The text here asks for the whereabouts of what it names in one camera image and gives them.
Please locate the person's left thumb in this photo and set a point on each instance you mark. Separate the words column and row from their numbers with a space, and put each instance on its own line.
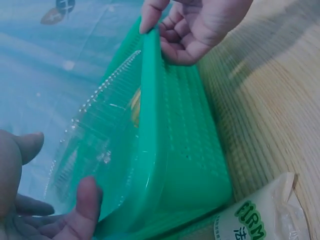
column 30, row 146

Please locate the person's right hand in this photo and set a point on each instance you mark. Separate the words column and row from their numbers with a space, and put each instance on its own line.
column 207, row 22

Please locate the white packet with green label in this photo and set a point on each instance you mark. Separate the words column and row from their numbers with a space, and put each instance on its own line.
column 252, row 215

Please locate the person's left hand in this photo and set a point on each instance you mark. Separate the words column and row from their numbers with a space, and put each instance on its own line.
column 10, row 190

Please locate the green perforated plastic basket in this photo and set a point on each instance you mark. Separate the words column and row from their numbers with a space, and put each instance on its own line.
column 185, row 140

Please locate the person's left fingers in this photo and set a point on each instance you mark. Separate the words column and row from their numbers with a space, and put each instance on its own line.
column 87, row 200

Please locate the person's right thumb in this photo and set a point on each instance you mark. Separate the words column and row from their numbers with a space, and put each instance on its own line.
column 150, row 15

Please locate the person's right fingers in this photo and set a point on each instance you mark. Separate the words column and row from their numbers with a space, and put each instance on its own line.
column 175, row 47

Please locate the clear plastic lidded container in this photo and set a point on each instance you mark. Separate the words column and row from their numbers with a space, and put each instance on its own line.
column 100, row 130

